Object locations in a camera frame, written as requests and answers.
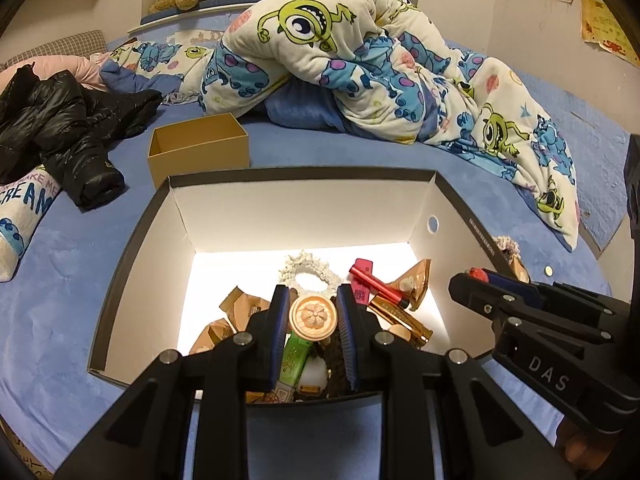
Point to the green lighter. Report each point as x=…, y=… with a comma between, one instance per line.
x=294, y=357

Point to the white lace scrunchie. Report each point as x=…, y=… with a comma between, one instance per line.
x=309, y=275

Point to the peach round cookie disc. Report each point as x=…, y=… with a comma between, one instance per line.
x=312, y=317

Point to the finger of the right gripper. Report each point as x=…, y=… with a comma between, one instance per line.
x=550, y=296
x=492, y=302

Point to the fluffy black white hair scrunchie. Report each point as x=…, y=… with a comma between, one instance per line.
x=508, y=246

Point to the black puffer jacket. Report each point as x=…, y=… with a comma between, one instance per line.
x=67, y=129

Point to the black hair claw clip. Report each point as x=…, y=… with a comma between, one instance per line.
x=338, y=384

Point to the pink garment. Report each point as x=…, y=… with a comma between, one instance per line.
x=85, y=70

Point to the person's right hand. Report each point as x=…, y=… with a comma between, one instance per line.
x=582, y=449

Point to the small gold cardboard box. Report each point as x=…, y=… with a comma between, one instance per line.
x=214, y=142

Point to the pink lighter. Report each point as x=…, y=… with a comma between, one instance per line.
x=360, y=288

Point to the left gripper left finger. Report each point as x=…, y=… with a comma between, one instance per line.
x=187, y=411

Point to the yellow wall poster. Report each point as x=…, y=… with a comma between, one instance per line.
x=599, y=26

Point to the blue bed sheet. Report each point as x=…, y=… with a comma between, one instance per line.
x=50, y=309

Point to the red lighter with gold text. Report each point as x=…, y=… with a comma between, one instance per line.
x=389, y=293

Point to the brown triangular snack packet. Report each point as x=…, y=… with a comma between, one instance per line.
x=413, y=284

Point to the monster cartoon print duvet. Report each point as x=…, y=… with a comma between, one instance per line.
x=379, y=69

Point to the dark cardboard sorting box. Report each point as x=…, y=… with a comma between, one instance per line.
x=205, y=235

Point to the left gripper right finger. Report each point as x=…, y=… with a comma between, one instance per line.
x=442, y=415

